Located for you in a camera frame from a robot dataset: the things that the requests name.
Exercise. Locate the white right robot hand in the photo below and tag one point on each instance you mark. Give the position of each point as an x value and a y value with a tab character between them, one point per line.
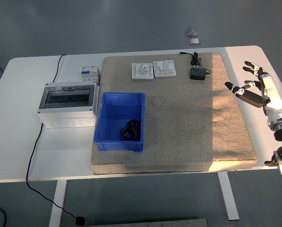
273	94

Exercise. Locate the blue plastic box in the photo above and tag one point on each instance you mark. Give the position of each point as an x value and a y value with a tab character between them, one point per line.
112	113

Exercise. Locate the grey electrical distribution box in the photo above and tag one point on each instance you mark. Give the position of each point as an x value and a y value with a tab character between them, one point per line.
67	111

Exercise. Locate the black power adapter plug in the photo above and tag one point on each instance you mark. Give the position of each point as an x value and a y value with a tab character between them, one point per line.
197	74

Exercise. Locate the closed metal floor socket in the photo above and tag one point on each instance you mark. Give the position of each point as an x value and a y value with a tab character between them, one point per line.
194	41

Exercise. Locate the grey-brown mat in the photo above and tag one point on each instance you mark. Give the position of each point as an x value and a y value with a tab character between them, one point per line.
178	118

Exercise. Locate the open metal floor socket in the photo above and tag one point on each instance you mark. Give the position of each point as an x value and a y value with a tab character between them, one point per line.
190	32

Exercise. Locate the white table leg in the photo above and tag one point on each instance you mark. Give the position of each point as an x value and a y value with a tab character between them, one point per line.
228	198
58	203

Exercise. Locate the grey metal plate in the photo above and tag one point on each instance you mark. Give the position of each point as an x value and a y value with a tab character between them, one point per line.
150	223

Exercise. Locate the white blue circuit breaker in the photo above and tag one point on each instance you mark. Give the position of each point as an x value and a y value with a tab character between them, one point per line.
90	72

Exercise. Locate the white wall socket panel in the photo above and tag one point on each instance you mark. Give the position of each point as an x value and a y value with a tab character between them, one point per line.
164	69
142	71

